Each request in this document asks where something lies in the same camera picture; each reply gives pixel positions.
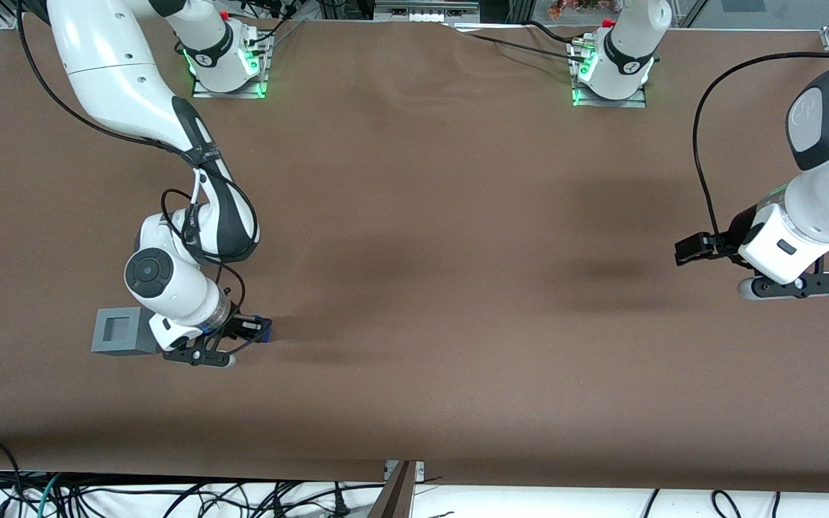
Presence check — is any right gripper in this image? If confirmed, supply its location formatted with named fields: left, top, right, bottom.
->
left=149, top=314, right=272, bottom=352

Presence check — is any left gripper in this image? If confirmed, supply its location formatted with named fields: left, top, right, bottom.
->
left=675, top=204, right=829, bottom=286

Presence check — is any gray square base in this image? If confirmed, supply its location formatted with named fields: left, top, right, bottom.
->
left=91, top=307, right=163, bottom=356

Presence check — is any brown paper table cover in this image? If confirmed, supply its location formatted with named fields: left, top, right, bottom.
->
left=0, top=13, right=829, bottom=494

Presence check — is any aluminium profile beam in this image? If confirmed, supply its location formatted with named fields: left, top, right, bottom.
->
left=367, top=460, right=427, bottom=518

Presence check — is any grey network device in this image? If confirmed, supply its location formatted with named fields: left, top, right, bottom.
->
left=374, top=0, right=484, bottom=23

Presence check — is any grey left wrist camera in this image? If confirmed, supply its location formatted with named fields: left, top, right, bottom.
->
left=738, top=272, right=829, bottom=301

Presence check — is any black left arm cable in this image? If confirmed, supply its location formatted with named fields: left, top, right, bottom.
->
left=692, top=52, right=829, bottom=253

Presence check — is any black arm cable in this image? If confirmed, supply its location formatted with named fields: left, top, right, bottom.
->
left=17, top=0, right=261, bottom=322
left=692, top=52, right=829, bottom=253

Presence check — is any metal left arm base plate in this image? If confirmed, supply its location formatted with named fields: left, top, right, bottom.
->
left=571, top=36, right=649, bottom=109

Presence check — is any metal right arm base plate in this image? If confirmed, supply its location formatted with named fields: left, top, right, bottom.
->
left=191, top=27, right=270, bottom=99

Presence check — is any black cable loop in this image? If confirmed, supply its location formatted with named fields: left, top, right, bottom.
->
left=711, top=490, right=745, bottom=518

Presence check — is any teal cable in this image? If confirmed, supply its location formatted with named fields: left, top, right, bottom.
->
left=26, top=473, right=64, bottom=518

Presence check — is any short curved black cable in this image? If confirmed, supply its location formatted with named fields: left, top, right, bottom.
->
left=526, top=20, right=582, bottom=47

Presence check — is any long black cable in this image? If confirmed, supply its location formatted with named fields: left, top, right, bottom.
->
left=458, top=30, right=589, bottom=61

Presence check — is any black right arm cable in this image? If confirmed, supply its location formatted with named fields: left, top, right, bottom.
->
left=17, top=0, right=261, bottom=322

